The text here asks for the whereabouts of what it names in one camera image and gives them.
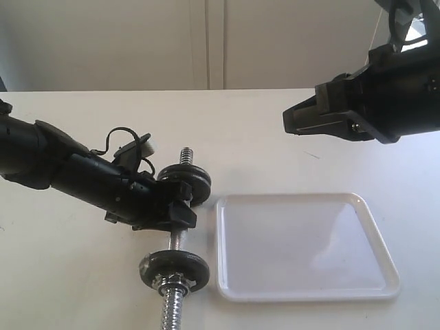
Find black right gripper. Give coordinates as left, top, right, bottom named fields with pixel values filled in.
left=283, top=43, right=439, bottom=144

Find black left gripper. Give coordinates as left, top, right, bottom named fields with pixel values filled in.
left=68, top=154, right=197, bottom=230

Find chrome threaded dumbbell bar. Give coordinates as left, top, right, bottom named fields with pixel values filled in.
left=158, top=146, right=196, bottom=330

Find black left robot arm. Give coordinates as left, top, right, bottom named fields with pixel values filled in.
left=1, top=102, right=197, bottom=232

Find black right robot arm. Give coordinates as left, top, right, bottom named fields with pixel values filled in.
left=283, top=1, right=439, bottom=144

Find black far-end weight plate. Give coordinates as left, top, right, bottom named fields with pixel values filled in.
left=161, top=175, right=211, bottom=208

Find black near-end weight plate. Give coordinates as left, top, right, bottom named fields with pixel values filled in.
left=139, top=250, right=210, bottom=292

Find chrome star collar nut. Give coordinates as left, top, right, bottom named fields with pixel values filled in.
left=152, top=272, right=196, bottom=295

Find white plastic tray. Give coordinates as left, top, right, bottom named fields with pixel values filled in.
left=214, top=192, right=401, bottom=303

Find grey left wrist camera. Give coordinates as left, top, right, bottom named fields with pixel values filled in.
left=113, top=133, right=155, bottom=163

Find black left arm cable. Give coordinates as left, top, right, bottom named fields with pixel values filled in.
left=91, top=126, right=157, bottom=176

